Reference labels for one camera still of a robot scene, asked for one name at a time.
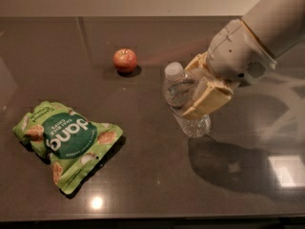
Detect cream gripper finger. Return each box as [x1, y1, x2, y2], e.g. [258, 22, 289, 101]
[185, 52, 209, 78]
[182, 77, 240, 119]

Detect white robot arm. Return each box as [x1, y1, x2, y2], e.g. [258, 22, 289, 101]
[183, 0, 305, 119]

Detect red apple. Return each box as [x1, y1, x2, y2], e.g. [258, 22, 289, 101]
[112, 49, 137, 73]

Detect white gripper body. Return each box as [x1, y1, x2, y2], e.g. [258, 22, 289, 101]
[206, 19, 276, 86]

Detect green rice chips bag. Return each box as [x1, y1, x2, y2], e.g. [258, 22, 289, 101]
[13, 101, 123, 195]

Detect clear plastic water bottle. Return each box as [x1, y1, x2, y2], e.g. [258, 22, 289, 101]
[163, 62, 211, 138]

